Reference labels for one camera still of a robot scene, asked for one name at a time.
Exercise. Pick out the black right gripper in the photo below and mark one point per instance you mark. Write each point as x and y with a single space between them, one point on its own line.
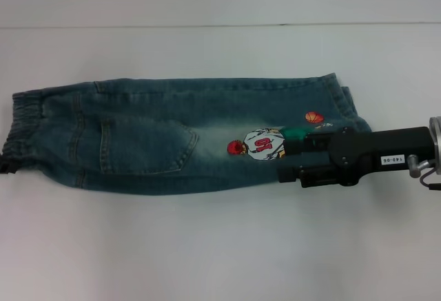
372 153

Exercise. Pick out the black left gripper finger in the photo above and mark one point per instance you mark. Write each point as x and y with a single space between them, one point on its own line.
2 165

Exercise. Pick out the blue denim shorts basketball print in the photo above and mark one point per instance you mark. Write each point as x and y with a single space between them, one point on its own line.
155 142

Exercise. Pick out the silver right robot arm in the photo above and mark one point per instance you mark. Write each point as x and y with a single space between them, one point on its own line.
437 142

